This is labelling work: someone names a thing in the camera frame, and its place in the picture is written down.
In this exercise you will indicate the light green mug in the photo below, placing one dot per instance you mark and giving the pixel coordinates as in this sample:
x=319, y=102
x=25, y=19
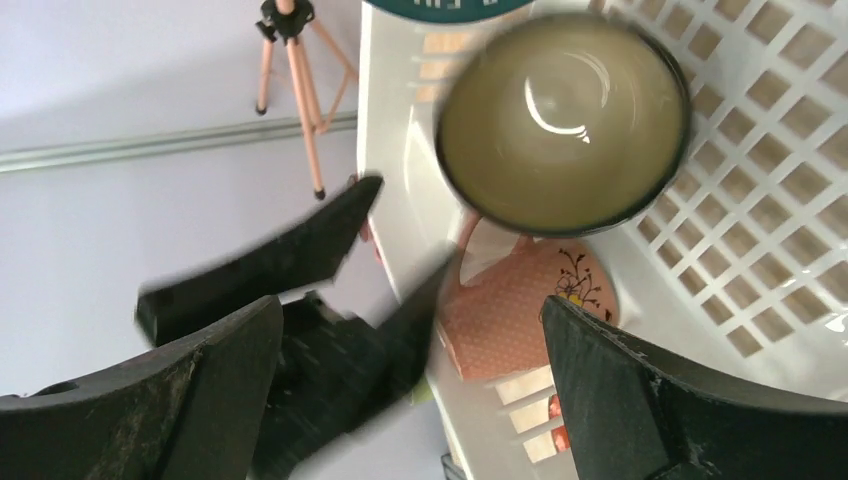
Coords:
x=421, y=393

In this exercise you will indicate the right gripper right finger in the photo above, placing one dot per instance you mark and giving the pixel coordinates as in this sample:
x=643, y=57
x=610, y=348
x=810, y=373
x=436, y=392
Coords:
x=634, y=410

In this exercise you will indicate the orange dotted mug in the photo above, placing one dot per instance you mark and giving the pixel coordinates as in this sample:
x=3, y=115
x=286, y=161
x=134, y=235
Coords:
x=491, y=325

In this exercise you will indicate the white plate green rim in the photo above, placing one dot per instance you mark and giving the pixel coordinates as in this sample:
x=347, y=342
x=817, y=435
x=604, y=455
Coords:
x=448, y=11

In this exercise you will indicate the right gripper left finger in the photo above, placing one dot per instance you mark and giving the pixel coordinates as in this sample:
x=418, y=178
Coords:
x=190, y=409

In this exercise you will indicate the pink tripod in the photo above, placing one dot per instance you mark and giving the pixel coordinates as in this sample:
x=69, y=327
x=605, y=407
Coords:
x=285, y=21

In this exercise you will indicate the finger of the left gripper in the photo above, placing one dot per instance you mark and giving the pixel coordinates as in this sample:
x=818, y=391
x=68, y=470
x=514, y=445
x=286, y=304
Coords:
x=309, y=252
x=335, y=374

